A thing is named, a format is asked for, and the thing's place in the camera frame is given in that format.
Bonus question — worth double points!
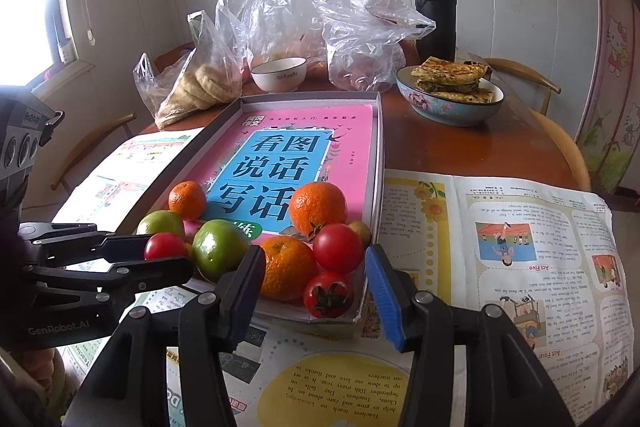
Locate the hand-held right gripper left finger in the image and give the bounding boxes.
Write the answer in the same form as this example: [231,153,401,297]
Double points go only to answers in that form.
[75,244,267,427]

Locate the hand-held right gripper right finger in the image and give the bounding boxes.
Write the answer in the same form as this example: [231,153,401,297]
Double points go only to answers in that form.
[364,243,576,427]

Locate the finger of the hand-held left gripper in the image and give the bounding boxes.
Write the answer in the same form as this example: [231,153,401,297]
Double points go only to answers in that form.
[19,222,147,266]
[29,256,194,309]

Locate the large red tomato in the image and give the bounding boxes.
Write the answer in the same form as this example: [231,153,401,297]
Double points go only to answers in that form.
[144,232,189,261]

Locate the green jujube fruit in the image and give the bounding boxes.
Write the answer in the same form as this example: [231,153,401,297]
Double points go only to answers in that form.
[136,210,185,238]
[192,219,249,284]

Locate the orange tangerine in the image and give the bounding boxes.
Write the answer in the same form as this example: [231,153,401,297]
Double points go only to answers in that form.
[260,235,317,301]
[168,180,207,221]
[289,181,348,238]

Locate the small red tomato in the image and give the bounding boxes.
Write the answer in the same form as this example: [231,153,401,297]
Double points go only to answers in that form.
[313,223,364,274]
[303,272,354,319]

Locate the small brown fruit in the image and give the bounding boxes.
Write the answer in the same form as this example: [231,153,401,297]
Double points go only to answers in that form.
[347,221,372,248]

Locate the grey cardboard box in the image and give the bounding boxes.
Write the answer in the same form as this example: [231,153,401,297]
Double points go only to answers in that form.
[117,91,386,325]

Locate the person's left hand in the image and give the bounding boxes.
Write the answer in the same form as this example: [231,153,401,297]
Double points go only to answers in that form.
[21,347,69,408]

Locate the printed newspaper sheet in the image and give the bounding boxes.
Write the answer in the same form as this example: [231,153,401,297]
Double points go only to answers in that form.
[370,169,632,413]
[65,267,421,427]
[52,127,208,238]

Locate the wooden armchair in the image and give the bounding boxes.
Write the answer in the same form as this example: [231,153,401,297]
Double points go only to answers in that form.
[50,112,138,192]
[530,109,593,192]
[482,57,563,118]

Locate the clear plastic bag with flatbreads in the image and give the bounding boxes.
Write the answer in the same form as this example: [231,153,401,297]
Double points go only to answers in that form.
[132,9,246,130]

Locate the pink book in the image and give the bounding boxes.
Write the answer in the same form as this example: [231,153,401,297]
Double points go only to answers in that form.
[185,104,376,288]

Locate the stack of baked flatbreads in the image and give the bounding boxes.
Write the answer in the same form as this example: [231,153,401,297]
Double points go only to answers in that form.
[157,64,241,128]

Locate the blue floral bowl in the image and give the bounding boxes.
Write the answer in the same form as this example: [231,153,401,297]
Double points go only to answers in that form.
[396,64,505,128]

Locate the white ceramic bowl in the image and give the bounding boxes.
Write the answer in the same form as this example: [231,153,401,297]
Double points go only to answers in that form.
[250,57,307,94]

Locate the fried pancakes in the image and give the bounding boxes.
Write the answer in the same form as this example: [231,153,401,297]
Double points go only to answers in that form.
[410,56,496,104]

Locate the clear plastic bag with red food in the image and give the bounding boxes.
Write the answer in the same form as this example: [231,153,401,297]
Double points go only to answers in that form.
[312,0,437,92]

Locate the crumpled clear plastic bag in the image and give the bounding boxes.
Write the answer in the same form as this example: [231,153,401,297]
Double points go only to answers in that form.
[215,0,326,68]

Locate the black thermos bottle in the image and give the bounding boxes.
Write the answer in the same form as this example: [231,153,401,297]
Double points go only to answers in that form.
[414,0,458,62]

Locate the pink cartoon door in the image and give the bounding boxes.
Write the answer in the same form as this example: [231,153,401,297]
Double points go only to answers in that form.
[575,0,640,198]

